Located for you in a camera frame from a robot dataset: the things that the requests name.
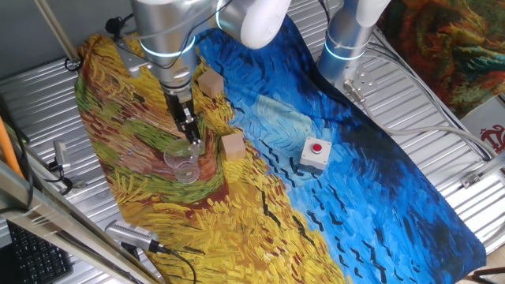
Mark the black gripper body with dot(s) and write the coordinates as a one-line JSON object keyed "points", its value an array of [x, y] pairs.
{"points": [[177, 100]]}

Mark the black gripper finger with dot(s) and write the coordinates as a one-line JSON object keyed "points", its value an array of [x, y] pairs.
{"points": [[192, 128], [180, 124]]}

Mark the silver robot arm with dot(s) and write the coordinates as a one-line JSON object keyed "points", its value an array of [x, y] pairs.
{"points": [[165, 31]]}

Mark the wooden cube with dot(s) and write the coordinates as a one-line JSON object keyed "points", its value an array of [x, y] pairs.
{"points": [[211, 83], [233, 148]]}

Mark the blue yellow painted tablecloth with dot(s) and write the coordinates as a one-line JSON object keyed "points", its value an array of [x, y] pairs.
{"points": [[256, 221]]}

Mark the grey box with red button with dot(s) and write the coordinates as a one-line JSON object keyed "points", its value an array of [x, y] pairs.
{"points": [[314, 155]]}

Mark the thin metal rod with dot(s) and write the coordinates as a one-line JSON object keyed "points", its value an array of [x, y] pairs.
{"points": [[57, 29]]}

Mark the orange pole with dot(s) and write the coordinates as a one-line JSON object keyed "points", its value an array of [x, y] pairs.
{"points": [[8, 150]]}

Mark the black keyboard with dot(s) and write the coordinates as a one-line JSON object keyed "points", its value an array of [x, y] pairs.
{"points": [[35, 256]]}

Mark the orange green painted cloth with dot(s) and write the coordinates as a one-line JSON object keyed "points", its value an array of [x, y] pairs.
{"points": [[446, 47]]}

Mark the white box with red logo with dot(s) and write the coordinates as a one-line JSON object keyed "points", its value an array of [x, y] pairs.
{"points": [[487, 126]]}

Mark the black metal stand leg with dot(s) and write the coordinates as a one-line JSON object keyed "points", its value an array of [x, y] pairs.
{"points": [[489, 276]]}

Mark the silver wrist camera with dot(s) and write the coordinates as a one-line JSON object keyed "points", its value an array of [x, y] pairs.
{"points": [[132, 59]]}

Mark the silver ribbed camera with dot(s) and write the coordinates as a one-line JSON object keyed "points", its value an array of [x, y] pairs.
{"points": [[130, 234]]}

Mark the small grey camera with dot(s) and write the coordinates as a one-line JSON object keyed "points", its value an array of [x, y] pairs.
{"points": [[61, 154]]}

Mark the small camera mount bracket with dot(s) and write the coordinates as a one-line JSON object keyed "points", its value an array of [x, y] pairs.
{"points": [[63, 181]]}

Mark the aluminium frame bar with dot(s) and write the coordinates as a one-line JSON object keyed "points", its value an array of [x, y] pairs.
{"points": [[59, 223]]}

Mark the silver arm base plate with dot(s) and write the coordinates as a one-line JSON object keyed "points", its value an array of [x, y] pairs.
{"points": [[361, 81]]}

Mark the metal corner bracket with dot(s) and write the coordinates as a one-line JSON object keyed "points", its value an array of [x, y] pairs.
{"points": [[470, 180]]}

